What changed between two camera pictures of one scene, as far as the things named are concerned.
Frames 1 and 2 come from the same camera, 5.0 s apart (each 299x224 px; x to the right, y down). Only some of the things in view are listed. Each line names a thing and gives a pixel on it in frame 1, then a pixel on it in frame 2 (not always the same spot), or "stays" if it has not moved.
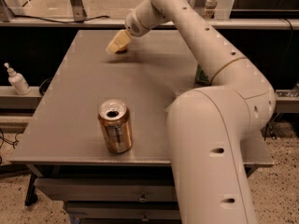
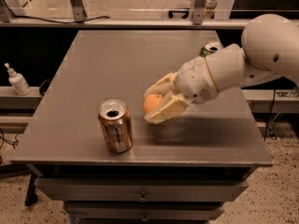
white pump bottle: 18,81 stays
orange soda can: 116,121 stays
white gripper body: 133,22 -> 194,79
